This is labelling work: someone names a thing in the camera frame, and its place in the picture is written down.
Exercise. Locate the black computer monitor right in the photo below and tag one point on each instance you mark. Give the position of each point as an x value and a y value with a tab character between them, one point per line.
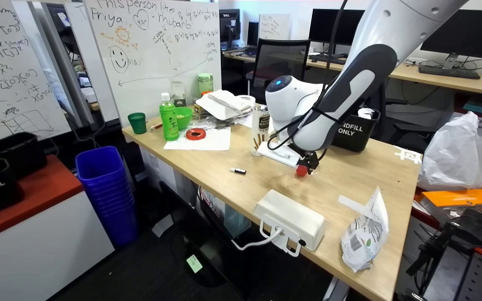
460	34

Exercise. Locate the dark blue office chair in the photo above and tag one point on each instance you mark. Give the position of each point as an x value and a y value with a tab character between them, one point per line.
410	112

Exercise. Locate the black keyboard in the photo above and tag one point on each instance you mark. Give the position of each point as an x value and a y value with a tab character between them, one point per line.
439	69

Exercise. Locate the whiteboard with smiley drawing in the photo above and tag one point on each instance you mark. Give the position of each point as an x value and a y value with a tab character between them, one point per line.
154	45

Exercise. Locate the dark green cup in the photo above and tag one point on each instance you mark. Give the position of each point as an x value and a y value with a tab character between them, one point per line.
137	122

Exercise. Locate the black computer monitor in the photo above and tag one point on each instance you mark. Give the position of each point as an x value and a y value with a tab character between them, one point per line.
332	24
460	34

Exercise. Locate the white folded cloth pile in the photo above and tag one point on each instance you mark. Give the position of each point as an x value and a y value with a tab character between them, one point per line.
223	104

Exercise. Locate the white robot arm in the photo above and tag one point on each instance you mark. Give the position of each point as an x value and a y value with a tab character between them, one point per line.
317	116

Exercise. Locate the black camera tripod stand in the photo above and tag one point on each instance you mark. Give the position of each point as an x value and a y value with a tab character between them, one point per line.
437	268

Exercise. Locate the black mesh office chair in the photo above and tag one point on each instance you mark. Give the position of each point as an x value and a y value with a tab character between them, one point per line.
273	59

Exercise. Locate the red tape roll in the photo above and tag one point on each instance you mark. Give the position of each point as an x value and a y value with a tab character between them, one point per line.
196	134

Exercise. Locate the green plastic bottle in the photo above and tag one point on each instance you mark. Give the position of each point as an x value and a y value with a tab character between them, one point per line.
169	119

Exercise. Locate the black landfill bin on table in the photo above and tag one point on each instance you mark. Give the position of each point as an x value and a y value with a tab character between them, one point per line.
355	129

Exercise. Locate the left whiteboard with writing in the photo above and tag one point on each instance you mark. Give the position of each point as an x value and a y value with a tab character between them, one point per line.
27	104

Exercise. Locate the white cabinet red top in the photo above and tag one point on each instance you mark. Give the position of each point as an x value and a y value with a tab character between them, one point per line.
50	238

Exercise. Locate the tall clear drinking glass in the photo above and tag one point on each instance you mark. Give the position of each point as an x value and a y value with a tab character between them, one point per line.
260	126

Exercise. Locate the red ball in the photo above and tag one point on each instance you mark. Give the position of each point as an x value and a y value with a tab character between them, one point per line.
301	171

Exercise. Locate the black bin on cabinet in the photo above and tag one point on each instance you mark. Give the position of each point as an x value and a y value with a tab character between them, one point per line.
22	152

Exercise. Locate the stacked blue bins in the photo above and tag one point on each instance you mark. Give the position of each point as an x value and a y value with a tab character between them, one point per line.
104	178

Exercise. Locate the white power box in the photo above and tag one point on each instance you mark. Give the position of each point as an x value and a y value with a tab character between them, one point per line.
288	224

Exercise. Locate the green lidded canister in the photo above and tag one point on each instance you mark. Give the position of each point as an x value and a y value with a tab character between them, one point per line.
204	82

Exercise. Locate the crumpled white paper bag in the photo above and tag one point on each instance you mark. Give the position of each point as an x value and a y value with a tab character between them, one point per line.
368	231

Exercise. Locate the white paper sheet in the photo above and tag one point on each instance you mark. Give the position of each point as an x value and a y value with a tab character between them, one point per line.
216	139

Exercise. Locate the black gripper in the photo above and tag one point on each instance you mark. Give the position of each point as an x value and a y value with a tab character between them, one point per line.
307	157

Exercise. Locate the white plastic bag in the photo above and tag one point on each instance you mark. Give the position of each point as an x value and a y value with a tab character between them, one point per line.
454	156

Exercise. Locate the small black marker cap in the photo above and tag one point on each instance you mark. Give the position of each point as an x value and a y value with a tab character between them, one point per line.
238	171

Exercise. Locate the black computer monitor centre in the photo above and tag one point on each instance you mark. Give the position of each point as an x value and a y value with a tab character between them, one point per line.
332	24

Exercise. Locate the orange book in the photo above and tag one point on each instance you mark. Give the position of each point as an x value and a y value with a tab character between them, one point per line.
454	198

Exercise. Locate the clear plastic bottle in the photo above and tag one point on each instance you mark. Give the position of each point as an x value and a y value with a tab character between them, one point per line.
178	94

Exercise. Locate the bright green cup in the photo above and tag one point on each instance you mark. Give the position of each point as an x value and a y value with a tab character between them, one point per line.
184	116

